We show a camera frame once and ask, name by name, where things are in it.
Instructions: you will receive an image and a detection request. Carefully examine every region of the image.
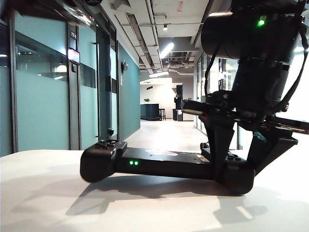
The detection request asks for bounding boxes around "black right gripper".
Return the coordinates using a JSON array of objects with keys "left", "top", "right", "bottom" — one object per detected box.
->
[{"left": 182, "top": 89, "right": 309, "bottom": 184}]

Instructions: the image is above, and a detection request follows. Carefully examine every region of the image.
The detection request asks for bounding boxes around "black remote control with joysticks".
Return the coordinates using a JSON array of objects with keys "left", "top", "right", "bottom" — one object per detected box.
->
[{"left": 80, "top": 129, "right": 256, "bottom": 196}]

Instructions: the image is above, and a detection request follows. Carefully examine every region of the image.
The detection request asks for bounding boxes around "glowing door display screen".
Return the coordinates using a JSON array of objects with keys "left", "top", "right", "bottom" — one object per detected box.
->
[{"left": 68, "top": 48, "right": 81, "bottom": 64}]

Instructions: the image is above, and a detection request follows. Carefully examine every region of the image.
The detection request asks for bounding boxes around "tall black cabinet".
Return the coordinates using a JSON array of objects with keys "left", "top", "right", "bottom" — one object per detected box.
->
[{"left": 172, "top": 85, "right": 184, "bottom": 122}]

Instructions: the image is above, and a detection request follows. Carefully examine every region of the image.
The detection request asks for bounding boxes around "dark counter with white top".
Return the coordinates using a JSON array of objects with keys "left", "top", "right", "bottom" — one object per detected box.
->
[{"left": 140, "top": 102, "right": 161, "bottom": 121}]

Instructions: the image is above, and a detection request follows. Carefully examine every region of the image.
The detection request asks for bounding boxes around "long bright ceiling light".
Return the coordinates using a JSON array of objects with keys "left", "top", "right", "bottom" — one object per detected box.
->
[{"left": 159, "top": 43, "right": 174, "bottom": 59}]

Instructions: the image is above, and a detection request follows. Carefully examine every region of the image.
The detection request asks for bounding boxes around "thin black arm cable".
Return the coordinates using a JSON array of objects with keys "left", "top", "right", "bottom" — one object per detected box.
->
[{"left": 204, "top": 42, "right": 219, "bottom": 96}]

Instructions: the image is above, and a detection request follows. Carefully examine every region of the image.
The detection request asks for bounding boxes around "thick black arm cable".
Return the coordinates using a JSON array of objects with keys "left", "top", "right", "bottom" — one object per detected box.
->
[{"left": 281, "top": 14, "right": 306, "bottom": 113}]

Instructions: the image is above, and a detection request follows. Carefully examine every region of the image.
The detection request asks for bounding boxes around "long black door handle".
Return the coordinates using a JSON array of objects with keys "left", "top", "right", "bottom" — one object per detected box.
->
[{"left": 92, "top": 42, "right": 101, "bottom": 139}]

